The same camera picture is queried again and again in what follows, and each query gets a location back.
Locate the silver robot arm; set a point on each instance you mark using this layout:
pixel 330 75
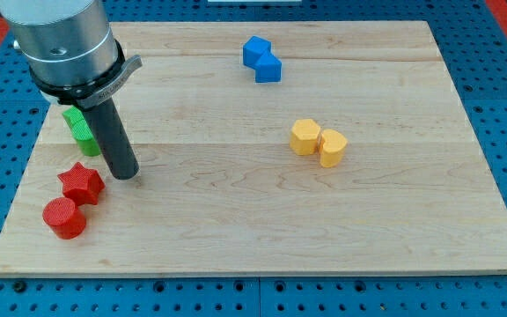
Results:
pixel 66 42

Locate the blue cube block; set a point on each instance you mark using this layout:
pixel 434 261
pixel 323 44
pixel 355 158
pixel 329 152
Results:
pixel 253 49

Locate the green cube block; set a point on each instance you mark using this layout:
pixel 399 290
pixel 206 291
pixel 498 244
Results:
pixel 72 116

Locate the wooden board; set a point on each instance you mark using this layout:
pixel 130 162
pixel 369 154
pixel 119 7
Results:
pixel 221 193

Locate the yellow hexagon block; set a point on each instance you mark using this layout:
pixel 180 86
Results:
pixel 304 136

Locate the yellow heart block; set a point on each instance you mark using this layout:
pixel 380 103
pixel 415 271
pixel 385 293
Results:
pixel 332 147

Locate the blue triangular block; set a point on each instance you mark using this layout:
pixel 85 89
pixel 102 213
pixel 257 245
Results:
pixel 268 69

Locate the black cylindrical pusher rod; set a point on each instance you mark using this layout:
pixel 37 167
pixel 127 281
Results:
pixel 111 137

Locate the green cylinder block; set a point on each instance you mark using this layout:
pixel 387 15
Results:
pixel 83 136

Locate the red star block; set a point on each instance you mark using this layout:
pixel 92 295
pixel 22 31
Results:
pixel 81 184

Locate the black clamp with metal tab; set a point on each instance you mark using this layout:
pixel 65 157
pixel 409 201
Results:
pixel 96 91

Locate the red cylinder block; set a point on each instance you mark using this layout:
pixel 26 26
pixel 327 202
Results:
pixel 64 218

